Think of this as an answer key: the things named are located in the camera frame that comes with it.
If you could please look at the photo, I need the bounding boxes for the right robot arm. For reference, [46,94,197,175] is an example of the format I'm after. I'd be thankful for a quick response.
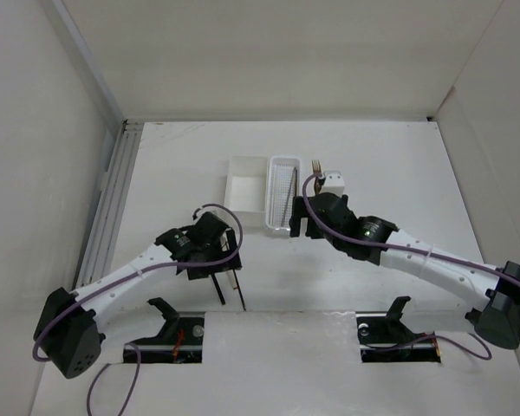
[289,193,520,350]

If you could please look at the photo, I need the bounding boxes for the purple cable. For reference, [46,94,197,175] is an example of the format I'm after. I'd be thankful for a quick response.
[31,203,244,416]
[302,172,520,361]

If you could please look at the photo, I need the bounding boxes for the aluminium rail frame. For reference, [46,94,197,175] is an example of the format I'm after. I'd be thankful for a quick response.
[69,120,144,289]

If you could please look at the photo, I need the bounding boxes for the brown wooden fork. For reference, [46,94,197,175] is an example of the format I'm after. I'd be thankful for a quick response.
[314,178,322,195]

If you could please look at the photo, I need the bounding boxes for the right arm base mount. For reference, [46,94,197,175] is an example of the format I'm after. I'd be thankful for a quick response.
[356,296,441,363]

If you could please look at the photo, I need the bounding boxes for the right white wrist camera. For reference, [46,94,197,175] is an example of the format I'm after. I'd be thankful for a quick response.
[319,171,345,198]

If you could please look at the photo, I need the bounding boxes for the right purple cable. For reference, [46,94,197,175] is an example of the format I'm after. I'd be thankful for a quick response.
[302,172,520,361]

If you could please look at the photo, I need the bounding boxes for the dark thin chopstick left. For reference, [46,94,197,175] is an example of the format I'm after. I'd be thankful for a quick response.
[233,270,247,311]

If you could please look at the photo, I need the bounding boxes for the cream wooden spoon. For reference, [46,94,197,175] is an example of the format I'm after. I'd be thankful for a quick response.
[227,270,237,289]

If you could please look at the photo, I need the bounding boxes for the white perforated basket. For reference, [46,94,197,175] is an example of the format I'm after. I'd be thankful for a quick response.
[265,156,302,237]

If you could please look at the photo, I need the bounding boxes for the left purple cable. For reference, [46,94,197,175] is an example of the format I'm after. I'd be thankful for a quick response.
[31,203,244,416]

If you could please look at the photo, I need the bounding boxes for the gold fork black handle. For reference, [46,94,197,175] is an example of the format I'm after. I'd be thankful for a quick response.
[311,159,323,179]

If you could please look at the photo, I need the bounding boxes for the black spoon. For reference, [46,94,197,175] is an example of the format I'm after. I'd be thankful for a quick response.
[211,274,226,305]

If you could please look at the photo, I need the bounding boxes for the white square box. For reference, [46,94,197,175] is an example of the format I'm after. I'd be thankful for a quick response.
[224,156,268,231]

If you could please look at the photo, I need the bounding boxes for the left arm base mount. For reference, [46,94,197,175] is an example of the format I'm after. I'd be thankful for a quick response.
[132,297,205,364]

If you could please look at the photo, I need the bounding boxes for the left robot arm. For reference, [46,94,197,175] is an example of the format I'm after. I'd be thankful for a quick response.
[33,204,244,379]

